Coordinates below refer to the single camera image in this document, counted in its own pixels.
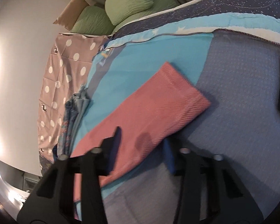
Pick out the beige cushion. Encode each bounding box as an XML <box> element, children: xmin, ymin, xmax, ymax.
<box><xmin>53</xmin><ymin>0</ymin><xmax>96</xmax><ymax>31</ymax></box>

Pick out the folded blue floral garment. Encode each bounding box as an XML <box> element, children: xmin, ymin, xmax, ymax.
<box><xmin>54</xmin><ymin>85</ymin><xmax>90</xmax><ymax>158</ymax></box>

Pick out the pink knit shirt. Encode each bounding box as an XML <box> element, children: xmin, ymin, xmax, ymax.
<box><xmin>70</xmin><ymin>61</ymin><xmax>212</xmax><ymax>202</ymax></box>

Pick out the green pillow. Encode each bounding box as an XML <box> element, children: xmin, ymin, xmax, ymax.
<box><xmin>105</xmin><ymin>0</ymin><xmax>154</xmax><ymax>25</ymax></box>
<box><xmin>71</xmin><ymin>6</ymin><xmax>115</xmax><ymax>36</ymax></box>
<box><xmin>112</xmin><ymin>0</ymin><xmax>180</xmax><ymax>33</ymax></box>

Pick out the turquoise grey patterned duvet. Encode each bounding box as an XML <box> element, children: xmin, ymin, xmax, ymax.
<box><xmin>57</xmin><ymin>13</ymin><xmax>280</xmax><ymax>224</ymax></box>

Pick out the pink polka dot cloth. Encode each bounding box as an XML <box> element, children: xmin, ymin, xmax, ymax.
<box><xmin>37</xmin><ymin>34</ymin><xmax>108</xmax><ymax>162</ymax></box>

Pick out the navy starry bed sheet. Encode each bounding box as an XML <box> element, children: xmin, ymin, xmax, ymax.
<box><xmin>113</xmin><ymin>0</ymin><xmax>280</xmax><ymax>39</ymax></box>

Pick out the green pillow near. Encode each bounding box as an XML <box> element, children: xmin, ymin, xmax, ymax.
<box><xmin>71</xmin><ymin>6</ymin><xmax>115</xmax><ymax>36</ymax></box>

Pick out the green pillow far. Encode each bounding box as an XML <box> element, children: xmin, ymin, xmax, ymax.
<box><xmin>105</xmin><ymin>0</ymin><xmax>154</xmax><ymax>25</ymax></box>

